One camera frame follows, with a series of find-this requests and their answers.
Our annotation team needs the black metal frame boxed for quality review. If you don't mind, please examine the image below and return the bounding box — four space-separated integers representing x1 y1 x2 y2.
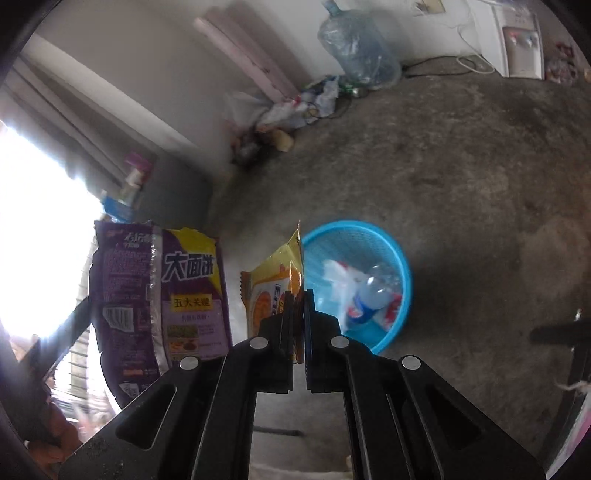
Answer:
530 308 591 462

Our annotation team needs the large clear water jug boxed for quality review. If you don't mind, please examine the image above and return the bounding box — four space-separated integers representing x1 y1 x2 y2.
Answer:
318 0 402 90

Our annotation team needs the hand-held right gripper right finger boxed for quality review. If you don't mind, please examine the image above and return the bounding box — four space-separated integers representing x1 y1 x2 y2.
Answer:
302 288 548 480

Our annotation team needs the white water dispenser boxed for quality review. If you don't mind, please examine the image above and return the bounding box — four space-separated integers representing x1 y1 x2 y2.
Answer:
492 4 544 79

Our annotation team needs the pink bottle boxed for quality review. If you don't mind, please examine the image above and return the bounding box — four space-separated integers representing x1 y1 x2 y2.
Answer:
124 151 153 174

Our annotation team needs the yellow snack packet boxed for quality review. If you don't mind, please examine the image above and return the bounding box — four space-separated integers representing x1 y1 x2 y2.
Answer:
240 220 305 365

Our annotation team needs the grey cabinet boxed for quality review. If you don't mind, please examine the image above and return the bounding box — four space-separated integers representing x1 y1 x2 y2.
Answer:
139 152 213 232

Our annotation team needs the pink printed bag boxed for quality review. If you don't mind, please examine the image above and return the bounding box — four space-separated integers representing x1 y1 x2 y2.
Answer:
547 44 579 86

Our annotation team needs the white plastic bag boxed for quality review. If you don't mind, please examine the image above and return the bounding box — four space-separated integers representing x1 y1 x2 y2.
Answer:
226 90 273 134

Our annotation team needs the purple noodle packet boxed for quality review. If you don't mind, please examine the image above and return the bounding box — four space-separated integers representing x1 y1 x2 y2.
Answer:
89 220 233 409

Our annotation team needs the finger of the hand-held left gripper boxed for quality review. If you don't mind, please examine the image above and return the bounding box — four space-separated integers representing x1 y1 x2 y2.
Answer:
18 295 94 385

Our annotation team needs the pink paper roll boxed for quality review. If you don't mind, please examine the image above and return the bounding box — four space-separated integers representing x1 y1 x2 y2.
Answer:
194 16 301 104

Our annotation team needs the blue plastic mesh basket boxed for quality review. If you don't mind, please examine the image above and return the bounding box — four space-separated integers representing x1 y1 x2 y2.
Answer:
300 220 411 355

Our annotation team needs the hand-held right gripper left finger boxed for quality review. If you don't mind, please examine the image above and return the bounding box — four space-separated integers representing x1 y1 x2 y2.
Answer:
58 290 296 480

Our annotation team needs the white cable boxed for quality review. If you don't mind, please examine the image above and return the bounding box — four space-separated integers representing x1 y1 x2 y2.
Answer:
455 23 497 75

